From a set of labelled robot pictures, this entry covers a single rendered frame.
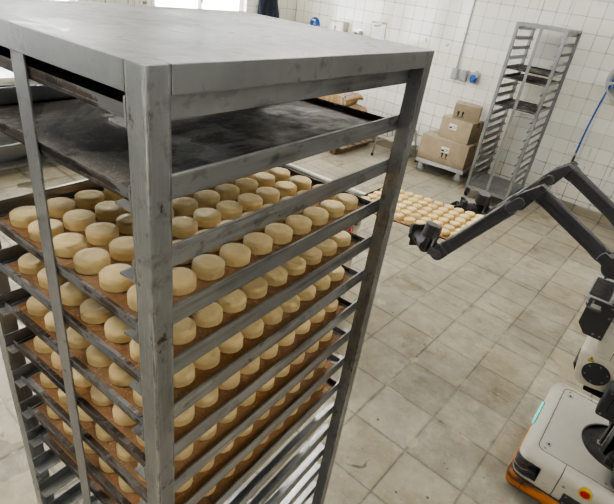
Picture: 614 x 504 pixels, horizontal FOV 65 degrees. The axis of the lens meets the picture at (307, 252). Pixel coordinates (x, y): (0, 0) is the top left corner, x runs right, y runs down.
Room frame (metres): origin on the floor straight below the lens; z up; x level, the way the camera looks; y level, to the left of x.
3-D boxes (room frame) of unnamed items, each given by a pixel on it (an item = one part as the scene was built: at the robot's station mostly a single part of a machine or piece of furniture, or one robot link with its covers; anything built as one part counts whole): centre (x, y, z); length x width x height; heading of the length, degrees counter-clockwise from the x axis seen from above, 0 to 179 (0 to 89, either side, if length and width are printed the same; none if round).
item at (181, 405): (0.72, 0.03, 1.32); 0.64 x 0.03 x 0.03; 148
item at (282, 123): (0.82, 0.20, 1.68); 0.60 x 0.40 x 0.02; 148
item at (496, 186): (5.33, -2.03, 0.93); 0.64 x 0.51 x 1.78; 146
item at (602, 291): (1.70, -1.25, 0.93); 0.28 x 0.16 x 0.22; 145
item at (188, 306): (0.72, 0.03, 1.50); 0.64 x 0.03 x 0.03; 148
